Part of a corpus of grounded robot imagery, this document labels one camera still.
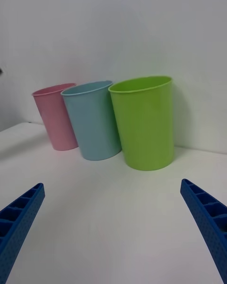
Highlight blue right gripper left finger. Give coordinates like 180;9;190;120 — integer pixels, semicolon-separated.
0;182;45;284

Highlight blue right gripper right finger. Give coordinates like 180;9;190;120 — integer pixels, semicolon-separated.
180;178;227;284

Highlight pink plastic waste bin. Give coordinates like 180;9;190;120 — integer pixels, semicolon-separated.
31;83;79;151

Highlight green plastic waste bin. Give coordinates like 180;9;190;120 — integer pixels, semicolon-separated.
108;75;175;171

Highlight pale blue plastic waste bin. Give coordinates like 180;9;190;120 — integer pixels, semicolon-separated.
61;80;122;161

